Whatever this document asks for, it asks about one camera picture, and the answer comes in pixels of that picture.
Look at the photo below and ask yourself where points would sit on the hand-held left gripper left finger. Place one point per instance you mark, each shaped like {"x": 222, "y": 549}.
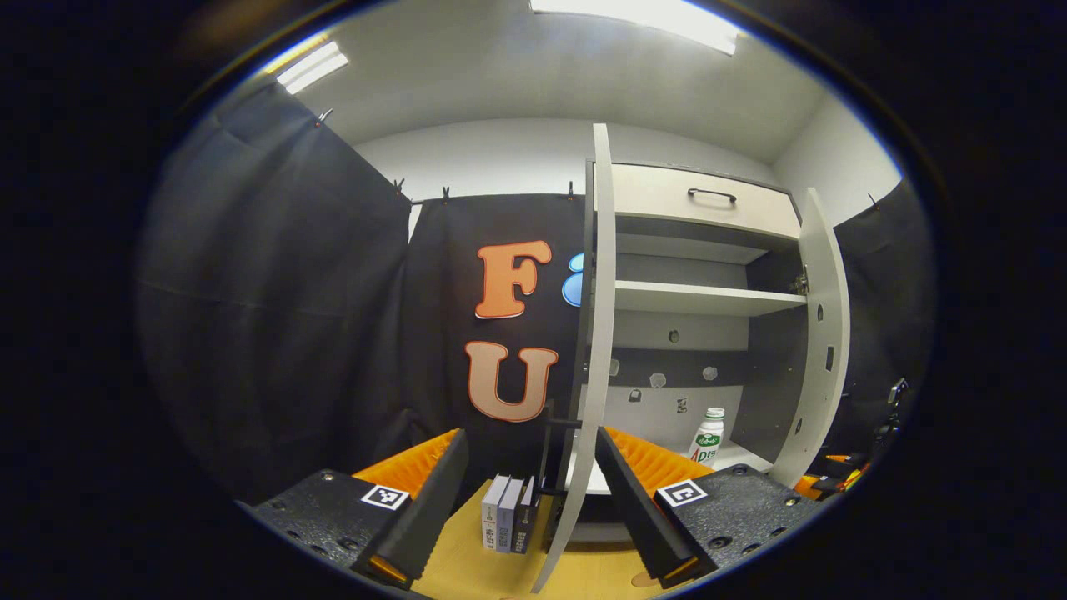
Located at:
{"x": 433, "y": 517}

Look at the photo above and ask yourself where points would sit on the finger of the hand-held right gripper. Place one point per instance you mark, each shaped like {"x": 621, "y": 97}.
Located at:
{"x": 846, "y": 460}

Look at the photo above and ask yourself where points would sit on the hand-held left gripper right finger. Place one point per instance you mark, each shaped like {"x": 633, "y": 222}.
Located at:
{"x": 638, "y": 512}

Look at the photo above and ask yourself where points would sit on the white cabinet door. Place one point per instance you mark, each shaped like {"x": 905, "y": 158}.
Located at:
{"x": 604, "y": 292}
{"x": 821, "y": 333}

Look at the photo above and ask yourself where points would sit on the white green label bottle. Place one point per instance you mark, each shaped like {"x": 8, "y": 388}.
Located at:
{"x": 708, "y": 437}

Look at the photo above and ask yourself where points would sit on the brown round disc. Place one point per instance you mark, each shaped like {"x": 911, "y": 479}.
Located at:
{"x": 643, "y": 581}

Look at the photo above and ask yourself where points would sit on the dark small box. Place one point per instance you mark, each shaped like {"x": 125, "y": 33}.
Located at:
{"x": 525, "y": 521}

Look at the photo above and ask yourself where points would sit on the white cabinet shelf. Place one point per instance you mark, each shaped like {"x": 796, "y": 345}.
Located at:
{"x": 692, "y": 297}
{"x": 742, "y": 457}

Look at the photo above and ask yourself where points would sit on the white grey cabinet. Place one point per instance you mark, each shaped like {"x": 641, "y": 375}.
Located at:
{"x": 717, "y": 333}

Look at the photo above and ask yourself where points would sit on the white cabinet drawer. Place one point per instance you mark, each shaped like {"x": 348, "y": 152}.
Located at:
{"x": 667, "y": 196}

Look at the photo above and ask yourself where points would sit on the ceiling light panel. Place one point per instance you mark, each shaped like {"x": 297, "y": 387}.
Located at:
{"x": 313, "y": 68}
{"x": 650, "y": 17}

